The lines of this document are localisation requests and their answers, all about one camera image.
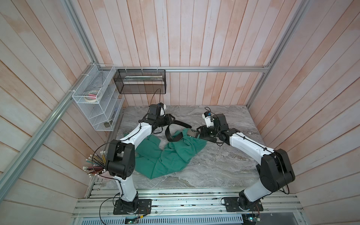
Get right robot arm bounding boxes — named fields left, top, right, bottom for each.
left=197, top=111, right=295, bottom=211

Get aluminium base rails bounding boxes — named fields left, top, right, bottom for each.
left=72, top=178, right=304, bottom=218

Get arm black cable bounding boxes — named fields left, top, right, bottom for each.
left=203, top=106, right=290, bottom=195
left=91, top=88, right=162, bottom=225

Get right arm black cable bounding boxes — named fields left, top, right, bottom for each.
left=203, top=106, right=290, bottom=195

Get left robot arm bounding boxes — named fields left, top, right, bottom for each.
left=105, top=103, right=172, bottom=203

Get black leather belt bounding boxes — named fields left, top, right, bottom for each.
left=164, top=119, right=201, bottom=143

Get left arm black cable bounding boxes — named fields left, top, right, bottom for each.
left=91, top=88, right=162, bottom=225

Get green trousers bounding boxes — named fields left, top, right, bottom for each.
left=135, top=128, right=207, bottom=179

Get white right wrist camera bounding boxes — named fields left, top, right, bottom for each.
left=202, top=111, right=214, bottom=128

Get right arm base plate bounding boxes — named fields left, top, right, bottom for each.
left=220, top=197, right=263, bottom=212

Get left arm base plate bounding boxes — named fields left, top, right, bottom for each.
left=113, top=199, right=152, bottom=215

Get black wire mesh basket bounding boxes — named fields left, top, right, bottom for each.
left=113, top=69, right=167, bottom=94

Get tape roll on shelf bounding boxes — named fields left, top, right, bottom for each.
left=83, top=90, right=102, bottom=103

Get white wire mesh shelf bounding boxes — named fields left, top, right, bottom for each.
left=72, top=64, right=124, bottom=131

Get cup of coloured pencils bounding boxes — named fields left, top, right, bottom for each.
left=82, top=151, right=107, bottom=177

